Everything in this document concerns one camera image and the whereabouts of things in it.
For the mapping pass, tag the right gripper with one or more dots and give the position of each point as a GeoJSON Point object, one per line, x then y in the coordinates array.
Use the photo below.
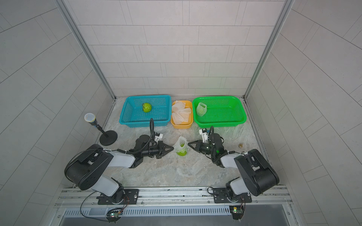
{"type": "Point", "coordinates": [200, 146]}

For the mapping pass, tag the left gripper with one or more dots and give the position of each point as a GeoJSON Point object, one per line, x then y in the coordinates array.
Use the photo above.
{"type": "Point", "coordinates": [161, 146]}

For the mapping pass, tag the green custard apple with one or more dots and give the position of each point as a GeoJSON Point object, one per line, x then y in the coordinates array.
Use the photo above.
{"type": "Point", "coordinates": [201, 110]}
{"type": "Point", "coordinates": [146, 107]}

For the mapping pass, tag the white foam net sleeve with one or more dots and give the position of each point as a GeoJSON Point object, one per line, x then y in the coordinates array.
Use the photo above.
{"type": "Point", "coordinates": [201, 109]}
{"type": "Point", "coordinates": [181, 140]}

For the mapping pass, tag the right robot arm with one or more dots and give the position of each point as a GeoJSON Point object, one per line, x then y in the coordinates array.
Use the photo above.
{"type": "Point", "coordinates": [256, 174]}

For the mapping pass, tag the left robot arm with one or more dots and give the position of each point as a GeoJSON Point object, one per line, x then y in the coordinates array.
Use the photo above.
{"type": "Point", "coordinates": [86, 170]}

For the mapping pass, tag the white foam nets pile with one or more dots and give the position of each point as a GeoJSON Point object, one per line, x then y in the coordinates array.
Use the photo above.
{"type": "Point", "coordinates": [180, 113]}

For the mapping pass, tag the green custard apple in basket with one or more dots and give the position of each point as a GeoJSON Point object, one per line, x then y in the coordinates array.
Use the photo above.
{"type": "Point", "coordinates": [146, 107]}

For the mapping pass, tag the yellow plastic tub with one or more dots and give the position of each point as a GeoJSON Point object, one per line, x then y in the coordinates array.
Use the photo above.
{"type": "Point", "coordinates": [188, 124]}

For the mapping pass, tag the green plastic basket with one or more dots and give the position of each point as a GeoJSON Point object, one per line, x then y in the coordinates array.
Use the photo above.
{"type": "Point", "coordinates": [221, 111]}

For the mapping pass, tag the teal plastic basket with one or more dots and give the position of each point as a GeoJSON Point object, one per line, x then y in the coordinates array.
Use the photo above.
{"type": "Point", "coordinates": [137, 111]}

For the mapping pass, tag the microphone on black stand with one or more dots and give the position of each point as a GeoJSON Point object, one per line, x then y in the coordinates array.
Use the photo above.
{"type": "Point", "coordinates": [107, 138]}

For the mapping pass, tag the right circuit board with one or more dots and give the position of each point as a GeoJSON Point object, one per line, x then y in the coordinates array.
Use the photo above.
{"type": "Point", "coordinates": [237, 212]}

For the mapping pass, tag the circuit board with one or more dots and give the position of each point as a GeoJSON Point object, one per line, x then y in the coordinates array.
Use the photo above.
{"type": "Point", "coordinates": [114, 215]}
{"type": "Point", "coordinates": [237, 212]}

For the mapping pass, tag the left circuit board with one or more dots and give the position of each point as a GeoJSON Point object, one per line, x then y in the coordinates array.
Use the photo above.
{"type": "Point", "coordinates": [114, 215]}

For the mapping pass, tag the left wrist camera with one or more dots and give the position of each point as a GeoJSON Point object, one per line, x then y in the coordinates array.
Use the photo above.
{"type": "Point", "coordinates": [158, 136]}

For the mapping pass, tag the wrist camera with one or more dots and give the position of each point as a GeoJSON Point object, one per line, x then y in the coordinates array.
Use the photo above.
{"type": "Point", "coordinates": [158, 136]}
{"type": "Point", "coordinates": [204, 133]}

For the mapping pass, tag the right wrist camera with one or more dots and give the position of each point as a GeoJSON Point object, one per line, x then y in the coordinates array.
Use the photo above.
{"type": "Point", "coordinates": [204, 133]}

